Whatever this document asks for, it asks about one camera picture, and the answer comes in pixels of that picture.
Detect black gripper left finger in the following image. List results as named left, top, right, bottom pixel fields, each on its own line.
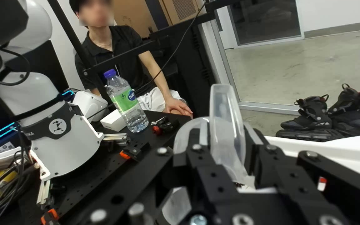
left=185, top=128, right=237, bottom=225

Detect seated person in black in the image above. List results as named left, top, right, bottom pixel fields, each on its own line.
left=69, top=0, right=192, bottom=116

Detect water bottle blue cap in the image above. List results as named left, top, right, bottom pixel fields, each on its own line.
left=104, top=68, right=149, bottom=133

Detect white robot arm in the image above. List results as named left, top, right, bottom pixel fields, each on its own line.
left=0, top=0, right=349, bottom=225

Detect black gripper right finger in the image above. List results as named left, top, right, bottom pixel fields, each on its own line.
left=245, top=128, right=347, bottom=225

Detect clear plastic jug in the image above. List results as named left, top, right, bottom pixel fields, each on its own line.
left=174, top=83, right=252, bottom=186

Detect black inline skates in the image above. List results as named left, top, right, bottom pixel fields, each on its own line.
left=276, top=83, right=360, bottom=142

